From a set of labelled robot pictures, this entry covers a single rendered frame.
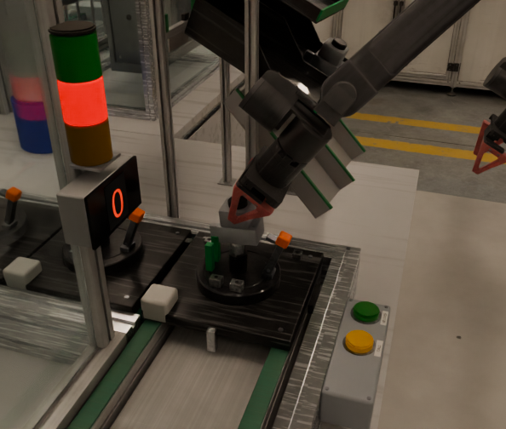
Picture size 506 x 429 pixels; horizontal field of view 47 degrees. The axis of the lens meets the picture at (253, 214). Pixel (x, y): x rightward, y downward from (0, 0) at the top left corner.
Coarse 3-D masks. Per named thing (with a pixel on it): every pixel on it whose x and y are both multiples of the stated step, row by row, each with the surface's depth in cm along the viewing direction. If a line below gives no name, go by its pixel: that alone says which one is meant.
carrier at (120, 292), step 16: (128, 224) 113; (144, 224) 113; (112, 240) 104; (144, 240) 108; (160, 240) 108; (176, 240) 108; (112, 256) 100; (128, 256) 100; (144, 256) 104; (160, 256) 104; (176, 256) 106; (112, 272) 99; (128, 272) 99; (144, 272) 99; (160, 272) 100; (112, 288) 96; (128, 288) 96; (144, 288) 96; (112, 304) 93; (128, 304) 92
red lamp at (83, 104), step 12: (60, 84) 64; (72, 84) 64; (84, 84) 64; (96, 84) 65; (60, 96) 65; (72, 96) 64; (84, 96) 64; (96, 96) 65; (72, 108) 65; (84, 108) 65; (96, 108) 66; (72, 120) 66; (84, 120) 66; (96, 120) 66
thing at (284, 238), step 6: (270, 234) 92; (282, 234) 91; (288, 234) 91; (270, 240) 91; (276, 240) 91; (282, 240) 90; (288, 240) 90; (276, 246) 92; (282, 246) 91; (276, 252) 92; (270, 258) 93; (276, 258) 93; (270, 264) 94; (270, 270) 94
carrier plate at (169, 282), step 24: (192, 264) 102; (288, 264) 102; (312, 264) 102; (192, 288) 96; (288, 288) 96; (312, 288) 98; (192, 312) 91; (216, 312) 91; (240, 312) 91; (264, 312) 91; (288, 312) 91; (240, 336) 88; (264, 336) 86; (288, 336) 86
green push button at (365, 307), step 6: (354, 306) 92; (360, 306) 91; (366, 306) 91; (372, 306) 91; (354, 312) 91; (360, 312) 90; (366, 312) 90; (372, 312) 90; (378, 312) 91; (360, 318) 90; (366, 318) 90; (372, 318) 90
